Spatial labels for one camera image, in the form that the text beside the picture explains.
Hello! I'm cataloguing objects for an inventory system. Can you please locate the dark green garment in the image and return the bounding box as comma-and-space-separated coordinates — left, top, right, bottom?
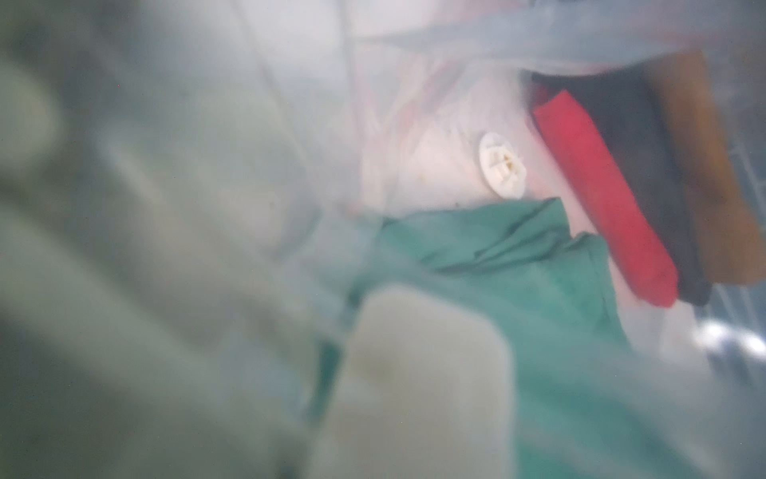
306, 200, 707, 478

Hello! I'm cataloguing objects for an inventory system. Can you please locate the white vacuum bag valve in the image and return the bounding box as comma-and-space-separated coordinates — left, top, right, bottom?
478, 132, 528, 200

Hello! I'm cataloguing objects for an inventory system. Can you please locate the black folded garment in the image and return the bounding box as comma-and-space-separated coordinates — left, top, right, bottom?
533, 68, 711, 305

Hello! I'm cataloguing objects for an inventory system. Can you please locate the red folded garment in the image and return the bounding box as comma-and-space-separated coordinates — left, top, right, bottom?
533, 90, 678, 309

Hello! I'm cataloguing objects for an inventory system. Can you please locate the clear plastic vacuum bag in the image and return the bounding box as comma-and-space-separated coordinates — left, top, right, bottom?
1, 1, 765, 478

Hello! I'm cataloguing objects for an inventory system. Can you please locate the brown folded garment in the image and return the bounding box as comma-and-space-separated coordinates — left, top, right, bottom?
646, 51, 765, 285

